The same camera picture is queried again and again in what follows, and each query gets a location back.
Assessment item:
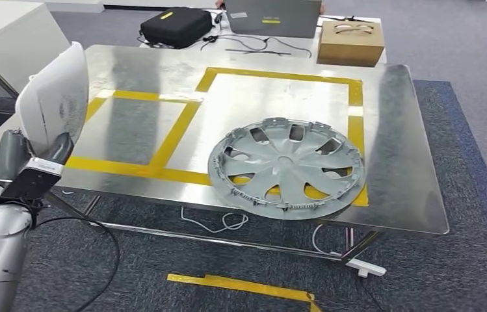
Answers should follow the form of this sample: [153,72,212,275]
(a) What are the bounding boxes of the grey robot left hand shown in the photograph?
[0,129,75,182]

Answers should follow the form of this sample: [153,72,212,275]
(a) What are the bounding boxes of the white plastic shell part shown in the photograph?
[14,41,90,157]

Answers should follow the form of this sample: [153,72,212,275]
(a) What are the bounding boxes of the steel workbench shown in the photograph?
[0,44,451,265]

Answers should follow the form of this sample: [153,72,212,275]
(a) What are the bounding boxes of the eyeglasses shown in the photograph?
[332,22,375,36]

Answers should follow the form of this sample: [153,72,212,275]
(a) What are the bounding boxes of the white table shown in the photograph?
[139,12,388,66]

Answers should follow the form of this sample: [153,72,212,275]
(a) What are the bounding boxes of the black zip case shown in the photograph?
[138,6,214,49]

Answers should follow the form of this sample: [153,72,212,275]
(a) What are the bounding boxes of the grey laptop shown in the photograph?
[224,0,323,40]

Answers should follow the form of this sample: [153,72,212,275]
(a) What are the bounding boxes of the brown cardboard box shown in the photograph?
[316,19,386,68]

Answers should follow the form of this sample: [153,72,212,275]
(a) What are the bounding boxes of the white desk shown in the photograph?
[0,0,72,99]

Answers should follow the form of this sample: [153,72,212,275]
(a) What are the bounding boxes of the grey plastic hubcap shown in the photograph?
[207,117,367,221]

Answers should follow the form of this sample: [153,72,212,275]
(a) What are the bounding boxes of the white power strip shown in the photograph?
[311,224,388,279]

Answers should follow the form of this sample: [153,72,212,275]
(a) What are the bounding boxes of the thin black cable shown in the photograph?
[200,10,314,59]

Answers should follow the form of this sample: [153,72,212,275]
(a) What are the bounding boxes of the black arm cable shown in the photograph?
[32,215,121,312]

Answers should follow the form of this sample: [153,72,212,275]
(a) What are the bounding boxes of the white floor cable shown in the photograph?
[179,206,250,235]

